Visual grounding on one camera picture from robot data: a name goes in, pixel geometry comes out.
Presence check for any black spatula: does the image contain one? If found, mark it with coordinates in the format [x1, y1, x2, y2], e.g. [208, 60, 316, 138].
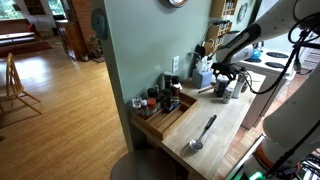
[194, 43, 207, 63]

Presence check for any wooden bench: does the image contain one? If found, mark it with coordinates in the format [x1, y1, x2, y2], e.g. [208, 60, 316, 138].
[0, 18, 37, 48]

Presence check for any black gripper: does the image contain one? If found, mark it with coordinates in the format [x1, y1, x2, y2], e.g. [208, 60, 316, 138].
[211, 61, 246, 86]

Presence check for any dark tall pepper mill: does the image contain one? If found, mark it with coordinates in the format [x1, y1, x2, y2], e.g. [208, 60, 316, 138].
[163, 71, 174, 91]

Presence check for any round wall clock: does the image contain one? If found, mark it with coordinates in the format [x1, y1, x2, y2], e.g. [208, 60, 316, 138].
[167, 0, 189, 9]

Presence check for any wooden compartment tray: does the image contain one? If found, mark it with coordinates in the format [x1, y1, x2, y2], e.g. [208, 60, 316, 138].
[129, 91, 200, 141]

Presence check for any black metal bracket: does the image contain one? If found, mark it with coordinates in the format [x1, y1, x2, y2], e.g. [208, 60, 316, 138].
[299, 28, 320, 51]

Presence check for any dark blue cylindrical container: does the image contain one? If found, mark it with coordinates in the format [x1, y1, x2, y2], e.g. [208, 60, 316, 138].
[213, 75, 231, 99]

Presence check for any black base cable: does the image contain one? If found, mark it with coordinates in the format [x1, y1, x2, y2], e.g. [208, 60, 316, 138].
[265, 119, 320, 178]

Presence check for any wooden chair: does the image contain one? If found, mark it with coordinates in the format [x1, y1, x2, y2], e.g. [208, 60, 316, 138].
[0, 52, 43, 115]

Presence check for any wooden utensil stick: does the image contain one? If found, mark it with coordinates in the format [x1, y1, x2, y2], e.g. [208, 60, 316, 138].
[197, 85, 216, 94]

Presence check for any tall grey grinder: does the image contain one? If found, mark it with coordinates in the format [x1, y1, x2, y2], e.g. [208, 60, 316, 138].
[232, 73, 246, 100]

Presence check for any round grey wall plaque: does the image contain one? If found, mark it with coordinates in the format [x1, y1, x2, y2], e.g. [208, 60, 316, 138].
[90, 7, 109, 41]

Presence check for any potted plant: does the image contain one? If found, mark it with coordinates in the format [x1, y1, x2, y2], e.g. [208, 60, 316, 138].
[86, 34, 105, 60]

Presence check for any red rug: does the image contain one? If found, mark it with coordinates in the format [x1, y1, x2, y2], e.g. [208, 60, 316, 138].
[0, 40, 54, 58]

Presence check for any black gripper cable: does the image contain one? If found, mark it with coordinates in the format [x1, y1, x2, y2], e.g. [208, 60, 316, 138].
[239, 0, 320, 96]

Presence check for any white wall outlet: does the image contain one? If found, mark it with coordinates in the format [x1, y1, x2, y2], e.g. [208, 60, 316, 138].
[171, 55, 180, 74]

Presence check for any red cap spice bottle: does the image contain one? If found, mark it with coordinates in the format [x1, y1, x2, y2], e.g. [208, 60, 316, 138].
[146, 97, 158, 117]

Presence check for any metal ladle black handle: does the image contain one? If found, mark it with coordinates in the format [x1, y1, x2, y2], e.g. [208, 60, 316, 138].
[188, 114, 218, 153]

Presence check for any white cap spice bottle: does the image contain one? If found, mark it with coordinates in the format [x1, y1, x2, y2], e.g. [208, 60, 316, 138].
[140, 99, 150, 120]

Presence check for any white stove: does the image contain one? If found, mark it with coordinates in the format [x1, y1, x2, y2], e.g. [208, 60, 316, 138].
[237, 47, 298, 131]

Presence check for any white tissue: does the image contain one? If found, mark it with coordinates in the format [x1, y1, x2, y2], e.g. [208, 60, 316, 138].
[195, 58, 211, 73]

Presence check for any round grey stool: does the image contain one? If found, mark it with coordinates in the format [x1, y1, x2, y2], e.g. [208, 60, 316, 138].
[109, 148, 177, 180]

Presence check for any yellow lid blue label jar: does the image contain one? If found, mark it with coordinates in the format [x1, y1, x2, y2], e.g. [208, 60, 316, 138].
[169, 96, 182, 112]

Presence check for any round decorative wall plate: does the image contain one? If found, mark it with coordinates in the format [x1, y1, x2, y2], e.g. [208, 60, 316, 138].
[236, 2, 250, 24]

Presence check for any small grey shaker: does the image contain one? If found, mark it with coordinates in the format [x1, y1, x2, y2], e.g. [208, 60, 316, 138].
[241, 81, 250, 94]

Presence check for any blue kettle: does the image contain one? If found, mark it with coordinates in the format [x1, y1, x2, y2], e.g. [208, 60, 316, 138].
[248, 41, 263, 61]

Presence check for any wooden wall spice rack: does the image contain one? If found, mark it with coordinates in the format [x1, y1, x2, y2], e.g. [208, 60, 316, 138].
[209, 0, 240, 20]
[206, 20, 234, 48]

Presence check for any dark wooden cabinet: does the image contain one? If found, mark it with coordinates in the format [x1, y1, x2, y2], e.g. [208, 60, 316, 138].
[54, 18, 80, 62]

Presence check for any blue tissue box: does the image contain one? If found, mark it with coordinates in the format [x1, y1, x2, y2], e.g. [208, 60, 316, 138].
[191, 68, 214, 90]

